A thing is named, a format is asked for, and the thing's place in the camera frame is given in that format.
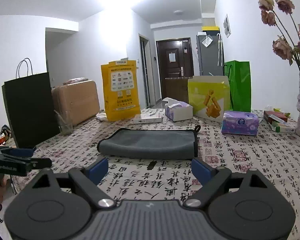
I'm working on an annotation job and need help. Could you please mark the yellow-green snack carton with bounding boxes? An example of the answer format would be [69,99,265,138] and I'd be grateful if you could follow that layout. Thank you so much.
[187,75,230,122]

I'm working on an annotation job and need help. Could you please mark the grey refrigerator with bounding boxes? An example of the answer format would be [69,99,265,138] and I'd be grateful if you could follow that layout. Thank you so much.
[196,30,224,76]

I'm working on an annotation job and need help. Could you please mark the dried pink roses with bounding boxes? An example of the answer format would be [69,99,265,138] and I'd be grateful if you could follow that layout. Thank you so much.
[258,0,300,73]

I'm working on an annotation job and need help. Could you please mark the round ceiling lamp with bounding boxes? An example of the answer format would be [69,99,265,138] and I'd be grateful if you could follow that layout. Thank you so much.
[173,10,184,15]

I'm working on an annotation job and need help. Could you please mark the dark brown entrance door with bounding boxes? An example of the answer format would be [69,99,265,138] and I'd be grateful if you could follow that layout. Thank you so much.
[156,37,194,103]

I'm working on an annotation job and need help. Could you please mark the yellow printed bag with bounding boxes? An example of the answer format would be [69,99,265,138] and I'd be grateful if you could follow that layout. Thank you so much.
[101,60,141,122]

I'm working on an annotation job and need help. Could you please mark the wall poster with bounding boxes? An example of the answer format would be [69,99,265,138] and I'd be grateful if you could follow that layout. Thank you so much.
[223,15,231,38]

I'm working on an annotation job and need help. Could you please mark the flat white box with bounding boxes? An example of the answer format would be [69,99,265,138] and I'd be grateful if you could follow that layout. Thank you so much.
[132,113,162,124]

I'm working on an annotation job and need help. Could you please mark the purple and grey towel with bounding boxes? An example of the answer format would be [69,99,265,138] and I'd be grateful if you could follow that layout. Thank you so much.
[97,125,201,160]

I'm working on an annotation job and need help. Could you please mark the red and green small boxes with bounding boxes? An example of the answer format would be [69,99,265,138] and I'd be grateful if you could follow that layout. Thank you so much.
[263,111,295,133]

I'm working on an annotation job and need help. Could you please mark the black paper bag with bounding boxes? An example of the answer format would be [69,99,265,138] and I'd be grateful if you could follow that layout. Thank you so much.
[1,57,60,149]

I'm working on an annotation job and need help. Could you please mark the yellow box atop refrigerator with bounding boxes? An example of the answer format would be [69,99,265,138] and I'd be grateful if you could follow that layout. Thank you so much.
[202,26,219,31]

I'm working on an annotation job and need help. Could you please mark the calligraphy print tablecloth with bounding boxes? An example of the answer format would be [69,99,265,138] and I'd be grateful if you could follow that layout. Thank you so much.
[8,107,300,240]

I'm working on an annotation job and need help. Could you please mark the green gift bag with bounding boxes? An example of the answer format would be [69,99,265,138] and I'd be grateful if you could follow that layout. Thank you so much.
[224,60,251,112]

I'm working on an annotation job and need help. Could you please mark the clear drinking glass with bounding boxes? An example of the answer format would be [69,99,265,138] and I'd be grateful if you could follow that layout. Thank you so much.
[54,110,74,135]

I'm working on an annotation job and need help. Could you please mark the tan small suitcase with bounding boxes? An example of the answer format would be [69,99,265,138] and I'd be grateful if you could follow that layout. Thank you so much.
[52,80,100,126]

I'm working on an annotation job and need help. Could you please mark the purple tissue pack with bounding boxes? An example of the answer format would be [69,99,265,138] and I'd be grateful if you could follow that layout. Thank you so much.
[221,111,259,136]

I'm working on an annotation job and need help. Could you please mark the open purple tissue box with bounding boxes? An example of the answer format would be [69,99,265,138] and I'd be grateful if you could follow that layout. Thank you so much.
[162,98,193,122]

